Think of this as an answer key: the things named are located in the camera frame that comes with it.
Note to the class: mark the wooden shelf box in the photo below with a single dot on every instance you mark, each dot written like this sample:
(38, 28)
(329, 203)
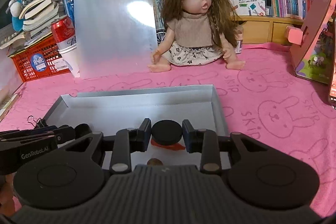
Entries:
(265, 29)

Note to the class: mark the small bottle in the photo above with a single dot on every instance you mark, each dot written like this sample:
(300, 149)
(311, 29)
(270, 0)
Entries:
(239, 43)

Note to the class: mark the pink cardboard house stand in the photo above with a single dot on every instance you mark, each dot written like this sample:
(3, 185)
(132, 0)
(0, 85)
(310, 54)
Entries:
(315, 29)

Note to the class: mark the long-haired baby doll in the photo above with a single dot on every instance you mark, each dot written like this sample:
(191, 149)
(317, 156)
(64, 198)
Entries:
(193, 27)

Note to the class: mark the brown smooth stone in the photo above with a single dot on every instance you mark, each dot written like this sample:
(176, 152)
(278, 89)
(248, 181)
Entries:
(155, 161)

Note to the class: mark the red plastic crate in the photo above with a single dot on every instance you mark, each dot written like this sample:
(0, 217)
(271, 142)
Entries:
(23, 66)

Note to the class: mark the open book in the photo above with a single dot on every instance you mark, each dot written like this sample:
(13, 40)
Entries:
(8, 106)

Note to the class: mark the grey cardboard box tray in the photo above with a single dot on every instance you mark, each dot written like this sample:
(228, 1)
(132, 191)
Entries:
(118, 111)

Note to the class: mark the orange plastic piece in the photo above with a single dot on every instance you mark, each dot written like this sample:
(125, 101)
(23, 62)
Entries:
(160, 144)

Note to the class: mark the stacked white paper cups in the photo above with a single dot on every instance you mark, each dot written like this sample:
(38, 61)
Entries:
(69, 58)

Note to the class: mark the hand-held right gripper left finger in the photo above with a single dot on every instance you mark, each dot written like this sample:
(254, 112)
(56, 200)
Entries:
(145, 134)

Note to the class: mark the clear plastic clipboard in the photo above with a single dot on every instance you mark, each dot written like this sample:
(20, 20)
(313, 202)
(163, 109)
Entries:
(110, 29)

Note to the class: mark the red drink can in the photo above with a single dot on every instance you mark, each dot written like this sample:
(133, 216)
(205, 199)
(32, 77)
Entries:
(61, 29)

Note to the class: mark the small black binder clip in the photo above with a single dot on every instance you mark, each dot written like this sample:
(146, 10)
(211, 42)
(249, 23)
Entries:
(40, 123)

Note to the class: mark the black round disc lid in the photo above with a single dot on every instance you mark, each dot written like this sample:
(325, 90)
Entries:
(166, 132)

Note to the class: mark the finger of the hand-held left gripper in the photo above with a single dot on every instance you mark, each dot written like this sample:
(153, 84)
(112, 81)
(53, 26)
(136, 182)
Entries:
(76, 132)
(44, 128)

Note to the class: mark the pink rabbit print towel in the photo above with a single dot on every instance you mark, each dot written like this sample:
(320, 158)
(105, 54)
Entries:
(262, 82)

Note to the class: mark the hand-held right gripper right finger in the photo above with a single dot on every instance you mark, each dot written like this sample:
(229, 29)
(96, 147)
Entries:
(187, 136)

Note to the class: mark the stack of worn books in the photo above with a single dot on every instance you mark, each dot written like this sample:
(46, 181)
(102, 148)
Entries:
(39, 14)

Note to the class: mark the blue and white plush toy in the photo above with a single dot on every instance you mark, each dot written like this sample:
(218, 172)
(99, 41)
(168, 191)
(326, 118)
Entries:
(15, 14)

